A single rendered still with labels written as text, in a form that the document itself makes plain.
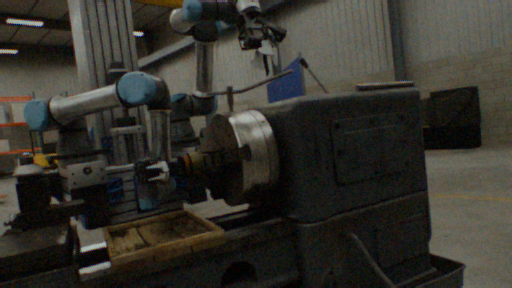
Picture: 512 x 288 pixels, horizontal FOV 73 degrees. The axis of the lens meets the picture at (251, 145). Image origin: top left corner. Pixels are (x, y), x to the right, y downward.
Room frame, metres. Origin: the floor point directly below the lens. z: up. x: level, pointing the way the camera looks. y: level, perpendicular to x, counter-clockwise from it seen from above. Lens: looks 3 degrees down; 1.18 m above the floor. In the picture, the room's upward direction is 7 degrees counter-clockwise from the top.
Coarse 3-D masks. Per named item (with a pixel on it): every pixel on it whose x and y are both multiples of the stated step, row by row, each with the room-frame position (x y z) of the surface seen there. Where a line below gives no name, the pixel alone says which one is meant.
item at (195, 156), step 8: (184, 160) 1.07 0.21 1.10; (192, 160) 1.07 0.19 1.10; (200, 160) 1.08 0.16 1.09; (184, 168) 1.06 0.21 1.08; (192, 168) 1.07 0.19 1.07; (200, 168) 1.08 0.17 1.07; (208, 168) 1.11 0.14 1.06; (184, 176) 1.07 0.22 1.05; (192, 176) 1.09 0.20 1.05; (200, 176) 1.10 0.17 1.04
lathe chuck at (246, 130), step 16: (240, 112) 1.14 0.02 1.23; (224, 128) 1.11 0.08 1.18; (240, 128) 1.06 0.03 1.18; (256, 128) 1.07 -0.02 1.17; (224, 144) 1.13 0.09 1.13; (240, 144) 1.02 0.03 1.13; (256, 144) 1.04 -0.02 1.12; (256, 160) 1.03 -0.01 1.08; (240, 176) 1.04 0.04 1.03; (256, 176) 1.04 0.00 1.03; (240, 192) 1.06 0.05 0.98; (256, 192) 1.07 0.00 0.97
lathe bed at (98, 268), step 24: (216, 216) 1.28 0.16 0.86; (240, 216) 1.23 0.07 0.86; (264, 216) 1.27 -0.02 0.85; (240, 240) 0.99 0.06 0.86; (264, 240) 1.03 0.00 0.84; (288, 240) 1.08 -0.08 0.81; (96, 264) 0.99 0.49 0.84; (168, 264) 0.90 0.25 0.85; (192, 264) 0.94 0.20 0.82; (216, 264) 0.97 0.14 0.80; (240, 264) 1.12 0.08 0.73; (264, 264) 1.03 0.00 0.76; (288, 264) 1.07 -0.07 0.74
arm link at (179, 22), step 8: (184, 0) 1.20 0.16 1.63; (192, 0) 1.19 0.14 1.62; (200, 0) 1.20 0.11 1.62; (208, 0) 1.21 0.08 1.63; (216, 0) 1.22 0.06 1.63; (184, 8) 1.21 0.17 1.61; (192, 8) 1.18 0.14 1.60; (200, 8) 1.19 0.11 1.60; (208, 8) 1.20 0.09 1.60; (216, 8) 1.22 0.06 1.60; (176, 16) 1.42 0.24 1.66; (184, 16) 1.23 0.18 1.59; (192, 16) 1.20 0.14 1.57; (200, 16) 1.21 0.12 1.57; (208, 16) 1.22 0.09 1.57; (216, 16) 1.23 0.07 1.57; (176, 24) 1.47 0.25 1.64; (184, 24) 1.38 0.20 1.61; (192, 24) 1.34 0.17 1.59; (176, 32) 1.55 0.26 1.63; (184, 32) 1.56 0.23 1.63
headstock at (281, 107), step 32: (320, 96) 1.09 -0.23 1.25; (352, 96) 1.14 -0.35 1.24; (384, 96) 1.19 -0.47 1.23; (416, 96) 1.26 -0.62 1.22; (288, 128) 1.06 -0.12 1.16; (320, 128) 1.08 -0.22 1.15; (352, 128) 1.14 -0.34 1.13; (384, 128) 1.20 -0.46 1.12; (416, 128) 1.28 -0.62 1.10; (288, 160) 1.08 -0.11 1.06; (320, 160) 1.06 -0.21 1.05; (352, 160) 1.13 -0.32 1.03; (384, 160) 1.19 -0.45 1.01; (416, 160) 1.27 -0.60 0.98; (288, 192) 1.10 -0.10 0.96; (320, 192) 1.06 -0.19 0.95; (352, 192) 1.13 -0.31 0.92; (384, 192) 1.20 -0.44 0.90
